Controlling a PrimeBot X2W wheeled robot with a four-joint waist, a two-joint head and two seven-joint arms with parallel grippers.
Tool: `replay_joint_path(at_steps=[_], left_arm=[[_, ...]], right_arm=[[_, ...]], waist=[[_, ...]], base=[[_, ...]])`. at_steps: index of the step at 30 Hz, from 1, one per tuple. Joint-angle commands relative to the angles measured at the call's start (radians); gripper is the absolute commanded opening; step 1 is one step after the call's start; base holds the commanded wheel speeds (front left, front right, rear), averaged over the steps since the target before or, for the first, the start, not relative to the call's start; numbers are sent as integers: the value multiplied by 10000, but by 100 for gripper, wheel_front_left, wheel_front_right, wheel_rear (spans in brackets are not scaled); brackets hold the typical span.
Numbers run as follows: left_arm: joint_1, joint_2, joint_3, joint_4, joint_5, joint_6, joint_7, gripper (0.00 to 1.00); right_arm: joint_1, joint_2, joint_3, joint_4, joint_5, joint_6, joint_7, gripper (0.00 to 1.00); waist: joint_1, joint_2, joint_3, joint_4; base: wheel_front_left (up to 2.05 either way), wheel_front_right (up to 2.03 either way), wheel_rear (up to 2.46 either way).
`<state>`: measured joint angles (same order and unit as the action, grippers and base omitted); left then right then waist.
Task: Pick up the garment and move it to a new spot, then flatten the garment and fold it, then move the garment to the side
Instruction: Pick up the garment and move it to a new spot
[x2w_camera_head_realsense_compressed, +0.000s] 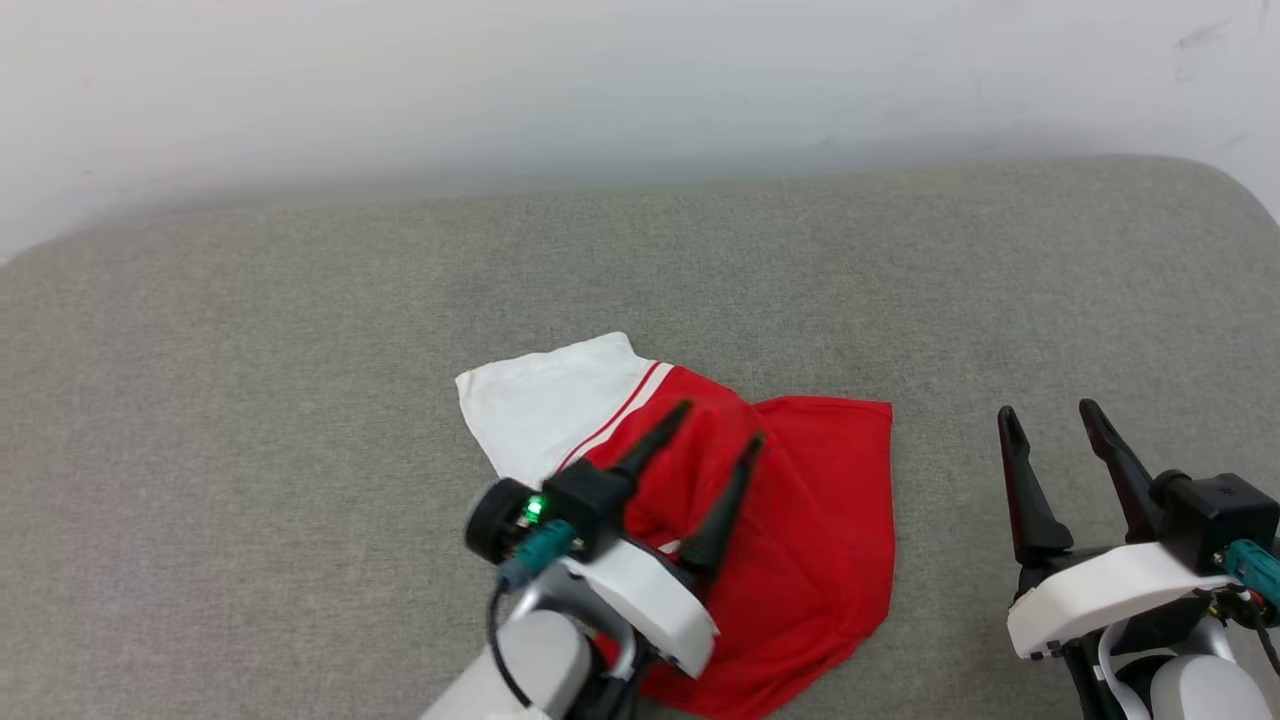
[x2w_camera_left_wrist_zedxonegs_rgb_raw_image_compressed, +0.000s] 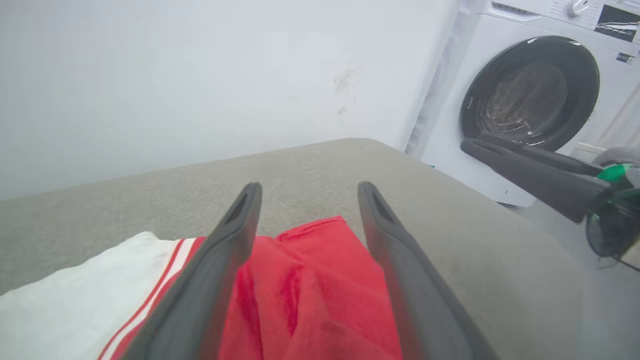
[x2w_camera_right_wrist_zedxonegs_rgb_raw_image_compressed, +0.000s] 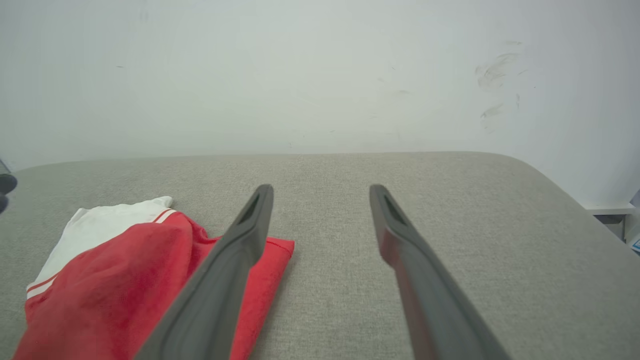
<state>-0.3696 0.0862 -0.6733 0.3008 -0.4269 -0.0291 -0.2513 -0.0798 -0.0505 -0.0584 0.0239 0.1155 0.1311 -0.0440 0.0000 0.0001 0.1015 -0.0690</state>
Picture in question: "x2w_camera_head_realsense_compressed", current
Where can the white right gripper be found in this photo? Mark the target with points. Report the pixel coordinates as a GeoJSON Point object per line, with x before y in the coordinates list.
{"type": "Point", "coordinates": [1110, 590]}

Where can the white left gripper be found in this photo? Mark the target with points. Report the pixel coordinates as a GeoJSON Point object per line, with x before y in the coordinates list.
{"type": "Point", "coordinates": [650, 600]}

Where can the red and white garment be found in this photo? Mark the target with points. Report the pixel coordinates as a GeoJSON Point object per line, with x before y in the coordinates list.
{"type": "Point", "coordinates": [830, 520]}

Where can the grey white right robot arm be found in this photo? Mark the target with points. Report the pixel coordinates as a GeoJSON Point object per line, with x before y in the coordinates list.
{"type": "Point", "coordinates": [1200, 690]}

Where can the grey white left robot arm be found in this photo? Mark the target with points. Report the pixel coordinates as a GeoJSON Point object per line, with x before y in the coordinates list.
{"type": "Point", "coordinates": [540, 660]}

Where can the grey fabric sofa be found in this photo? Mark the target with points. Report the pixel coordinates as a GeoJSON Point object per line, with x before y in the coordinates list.
{"type": "Point", "coordinates": [250, 400]}

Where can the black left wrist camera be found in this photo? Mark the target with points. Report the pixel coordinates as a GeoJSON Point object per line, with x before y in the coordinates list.
{"type": "Point", "coordinates": [590, 500]}

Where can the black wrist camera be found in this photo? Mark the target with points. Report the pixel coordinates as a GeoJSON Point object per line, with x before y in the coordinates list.
{"type": "Point", "coordinates": [1215, 515]}
{"type": "Point", "coordinates": [590, 500]}

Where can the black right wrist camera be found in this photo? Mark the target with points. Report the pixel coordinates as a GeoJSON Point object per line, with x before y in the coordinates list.
{"type": "Point", "coordinates": [1215, 515]}

